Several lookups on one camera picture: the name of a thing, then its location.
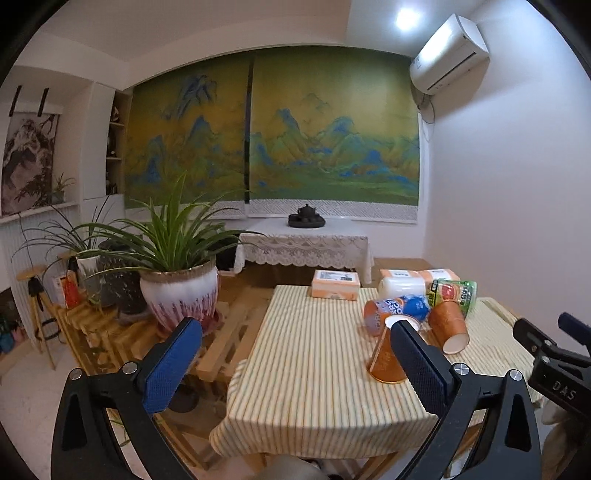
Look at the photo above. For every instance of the wooden round stool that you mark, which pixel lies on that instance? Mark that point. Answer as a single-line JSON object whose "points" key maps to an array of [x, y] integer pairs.
{"points": [[34, 277]]}

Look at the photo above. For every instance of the thin-leaved green plant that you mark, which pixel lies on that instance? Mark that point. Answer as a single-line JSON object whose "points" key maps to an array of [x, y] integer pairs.
{"points": [[69, 235]]}

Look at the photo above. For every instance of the white air conditioner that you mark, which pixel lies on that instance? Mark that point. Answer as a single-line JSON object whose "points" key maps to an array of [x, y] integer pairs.
{"points": [[450, 53]]}

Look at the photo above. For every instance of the orange tissue packet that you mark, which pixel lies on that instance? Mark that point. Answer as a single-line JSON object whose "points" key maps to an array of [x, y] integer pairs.
{"points": [[334, 285]]}

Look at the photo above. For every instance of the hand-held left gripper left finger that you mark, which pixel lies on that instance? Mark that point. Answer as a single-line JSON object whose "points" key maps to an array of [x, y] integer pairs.
{"points": [[168, 364]]}

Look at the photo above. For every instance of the narrow landscape painting blind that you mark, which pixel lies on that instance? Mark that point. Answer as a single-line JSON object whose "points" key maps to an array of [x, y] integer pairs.
{"points": [[184, 138]]}

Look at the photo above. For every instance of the green spider plant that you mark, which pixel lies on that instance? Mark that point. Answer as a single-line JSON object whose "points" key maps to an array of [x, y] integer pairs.
{"points": [[178, 240]]}

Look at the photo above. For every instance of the wooden pallet rack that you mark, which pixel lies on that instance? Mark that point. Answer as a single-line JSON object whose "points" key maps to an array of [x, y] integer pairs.
{"points": [[231, 337]]}

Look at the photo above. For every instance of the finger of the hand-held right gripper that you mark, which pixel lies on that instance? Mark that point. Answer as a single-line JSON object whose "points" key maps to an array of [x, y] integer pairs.
{"points": [[572, 325], [531, 334]]}

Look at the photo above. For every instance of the dark tea tray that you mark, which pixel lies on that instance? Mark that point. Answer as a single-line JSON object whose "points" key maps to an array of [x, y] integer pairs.
{"points": [[307, 222]]}

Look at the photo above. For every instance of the orange white flat packet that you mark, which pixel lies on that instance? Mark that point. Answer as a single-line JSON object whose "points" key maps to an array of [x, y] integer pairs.
{"points": [[438, 274]]}

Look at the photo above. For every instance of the small potted plant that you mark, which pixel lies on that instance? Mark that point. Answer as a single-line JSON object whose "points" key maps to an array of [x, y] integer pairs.
{"points": [[59, 187]]}

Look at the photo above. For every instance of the white lace tablecloth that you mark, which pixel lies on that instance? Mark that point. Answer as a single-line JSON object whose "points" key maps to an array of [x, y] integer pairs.
{"points": [[304, 247]]}

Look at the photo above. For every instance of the orange white bag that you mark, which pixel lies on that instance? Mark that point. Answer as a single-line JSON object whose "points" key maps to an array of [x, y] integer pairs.
{"points": [[69, 290]]}

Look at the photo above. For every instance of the white paper cup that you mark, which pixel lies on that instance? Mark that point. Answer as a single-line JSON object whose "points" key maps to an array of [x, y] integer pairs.
{"points": [[400, 287]]}

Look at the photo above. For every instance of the ink painting wall scroll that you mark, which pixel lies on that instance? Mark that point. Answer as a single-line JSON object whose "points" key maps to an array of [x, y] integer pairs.
{"points": [[27, 161]]}

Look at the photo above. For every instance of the blue printed paper cup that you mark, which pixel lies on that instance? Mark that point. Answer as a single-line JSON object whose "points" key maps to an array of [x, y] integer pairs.
{"points": [[399, 308]]}

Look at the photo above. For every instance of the round ceiling light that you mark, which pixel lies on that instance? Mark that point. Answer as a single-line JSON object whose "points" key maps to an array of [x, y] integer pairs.
{"points": [[406, 18]]}

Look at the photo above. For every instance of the white wall shelf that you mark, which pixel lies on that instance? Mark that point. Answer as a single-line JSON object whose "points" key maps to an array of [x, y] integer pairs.
{"points": [[115, 138]]}

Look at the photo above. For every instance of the wide landscape painting blind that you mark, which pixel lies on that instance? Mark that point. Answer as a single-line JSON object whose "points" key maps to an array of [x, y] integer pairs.
{"points": [[332, 138]]}

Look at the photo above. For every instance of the dark teapot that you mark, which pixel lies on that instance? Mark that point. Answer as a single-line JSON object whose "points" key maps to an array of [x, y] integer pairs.
{"points": [[307, 210]]}

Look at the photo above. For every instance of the striped tablecloth table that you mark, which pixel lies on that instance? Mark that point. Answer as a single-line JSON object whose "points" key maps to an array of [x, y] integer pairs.
{"points": [[314, 369]]}

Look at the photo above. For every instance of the green printed paper cup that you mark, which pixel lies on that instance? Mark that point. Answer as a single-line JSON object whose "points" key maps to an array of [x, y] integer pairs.
{"points": [[455, 295]]}

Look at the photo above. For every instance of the black speckled plant pot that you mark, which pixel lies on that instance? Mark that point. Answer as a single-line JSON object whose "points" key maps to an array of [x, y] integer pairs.
{"points": [[120, 281]]}

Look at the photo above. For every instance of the orange paper cup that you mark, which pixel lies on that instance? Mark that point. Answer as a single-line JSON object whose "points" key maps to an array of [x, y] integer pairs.
{"points": [[385, 357], [447, 325]]}

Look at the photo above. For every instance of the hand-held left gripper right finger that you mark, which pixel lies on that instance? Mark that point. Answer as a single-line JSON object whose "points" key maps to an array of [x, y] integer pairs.
{"points": [[425, 367]]}

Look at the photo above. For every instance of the white red ceramic plant pot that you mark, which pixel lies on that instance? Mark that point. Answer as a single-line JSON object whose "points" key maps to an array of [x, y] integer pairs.
{"points": [[178, 295]]}

